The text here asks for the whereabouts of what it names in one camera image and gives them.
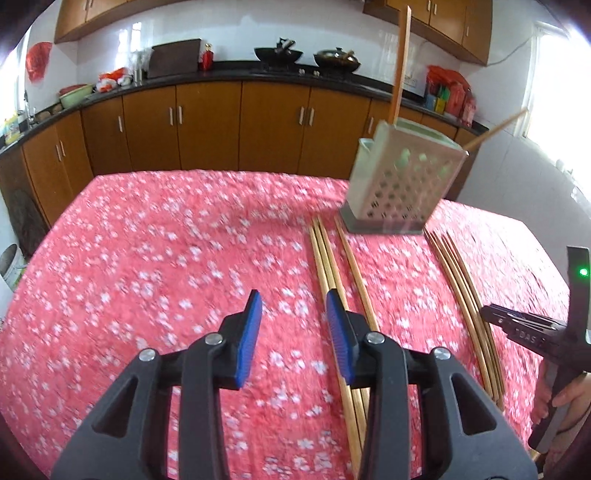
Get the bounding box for gas stove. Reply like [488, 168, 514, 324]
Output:
[252, 60, 365, 79]

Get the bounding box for white bucket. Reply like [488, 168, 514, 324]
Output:
[0, 244, 26, 291]

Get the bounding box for clear glass jars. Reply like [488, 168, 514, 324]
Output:
[130, 48, 151, 84]

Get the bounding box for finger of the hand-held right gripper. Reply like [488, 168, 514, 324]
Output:
[479, 303, 568, 360]

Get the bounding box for bundle of wooden chopsticks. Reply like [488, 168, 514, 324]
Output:
[424, 228, 506, 411]
[307, 215, 382, 469]

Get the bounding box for red and white plastic bag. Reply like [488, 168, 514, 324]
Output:
[95, 68, 132, 93]

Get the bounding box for brown upper wall cabinet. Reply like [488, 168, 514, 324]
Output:
[54, 0, 199, 44]
[362, 0, 490, 65]

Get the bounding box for long wooden chopstick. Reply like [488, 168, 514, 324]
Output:
[463, 109, 528, 151]
[389, 6, 413, 126]

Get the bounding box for dark woven basket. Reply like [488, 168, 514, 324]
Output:
[7, 189, 49, 257]

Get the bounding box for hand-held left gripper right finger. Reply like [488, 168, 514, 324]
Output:
[325, 288, 539, 480]

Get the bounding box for black kitchen countertop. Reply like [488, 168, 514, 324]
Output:
[0, 60, 490, 153]

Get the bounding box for dark brown cutting board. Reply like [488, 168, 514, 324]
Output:
[147, 38, 202, 79]

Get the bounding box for black wok with lid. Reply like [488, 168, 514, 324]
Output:
[313, 46, 362, 75]

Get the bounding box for yellow oil bottle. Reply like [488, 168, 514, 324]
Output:
[4, 113, 28, 144]

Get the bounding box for black wok with handle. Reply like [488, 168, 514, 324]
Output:
[253, 38, 305, 65]

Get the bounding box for perforated beige chopstick holder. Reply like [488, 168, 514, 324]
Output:
[339, 117, 472, 234]

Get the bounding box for red packages in bags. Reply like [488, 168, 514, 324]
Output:
[425, 65, 476, 127]

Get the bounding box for brown lower kitchen cabinets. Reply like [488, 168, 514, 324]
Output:
[0, 78, 485, 259]

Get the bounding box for wall cable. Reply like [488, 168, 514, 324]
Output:
[487, 37, 536, 65]

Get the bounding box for green basin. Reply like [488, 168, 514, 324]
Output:
[58, 84, 94, 109]

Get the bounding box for red hanging plastic bag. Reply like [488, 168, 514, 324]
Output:
[25, 41, 54, 84]

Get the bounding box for person's right hand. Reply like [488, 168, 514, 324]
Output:
[536, 357, 591, 480]

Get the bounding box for red floral tablecloth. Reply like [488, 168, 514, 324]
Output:
[0, 168, 583, 480]

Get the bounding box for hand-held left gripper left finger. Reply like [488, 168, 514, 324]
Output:
[51, 289, 264, 480]

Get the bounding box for bright window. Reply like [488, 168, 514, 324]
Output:
[524, 23, 591, 195]

